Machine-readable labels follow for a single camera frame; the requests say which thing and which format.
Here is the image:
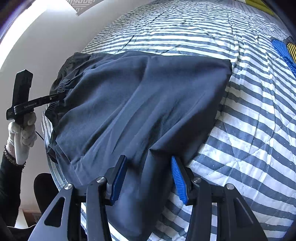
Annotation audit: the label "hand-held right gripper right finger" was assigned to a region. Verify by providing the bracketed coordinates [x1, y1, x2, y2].
[171, 156, 266, 241]

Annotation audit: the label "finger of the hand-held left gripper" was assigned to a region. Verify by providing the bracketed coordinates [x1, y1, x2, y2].
[47, 91, 67, 103]

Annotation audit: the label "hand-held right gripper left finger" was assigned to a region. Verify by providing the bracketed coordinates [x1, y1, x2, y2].
[28, 155, 128, 241]

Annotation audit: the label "navy elastic waist pants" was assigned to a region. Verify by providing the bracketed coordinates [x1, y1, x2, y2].
[44, 50, 232, 241]

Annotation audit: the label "person's left forearm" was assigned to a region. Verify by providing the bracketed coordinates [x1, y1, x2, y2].
[0, 148, 27, 230]

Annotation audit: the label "person's left hand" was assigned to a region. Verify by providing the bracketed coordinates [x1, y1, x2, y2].
[6, 113, 38, 165]

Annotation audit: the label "blue white striped quilt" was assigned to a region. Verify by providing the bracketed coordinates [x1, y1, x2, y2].
[42, 0, 296, 241]

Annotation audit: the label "person's dark clothing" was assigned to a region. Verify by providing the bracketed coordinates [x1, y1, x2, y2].
[33, 173, 60, 211]

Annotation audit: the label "brown cardboard box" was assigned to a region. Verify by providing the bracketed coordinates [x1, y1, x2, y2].
[23, 212, 43, 229]

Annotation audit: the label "bright blue striped garment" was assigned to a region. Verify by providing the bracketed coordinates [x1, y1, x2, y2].
[271, 38, 296, 77]

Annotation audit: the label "black shirt with yellow stripes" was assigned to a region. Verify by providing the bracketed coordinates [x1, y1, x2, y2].
[283, 36, 296, 63]

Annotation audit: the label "green floral folded blanket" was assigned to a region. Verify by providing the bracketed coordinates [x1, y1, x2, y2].
[245, 0, 275, 11]

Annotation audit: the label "landscape painting wall poster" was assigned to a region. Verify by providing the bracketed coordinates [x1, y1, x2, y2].
[66, 0, 97, 16]

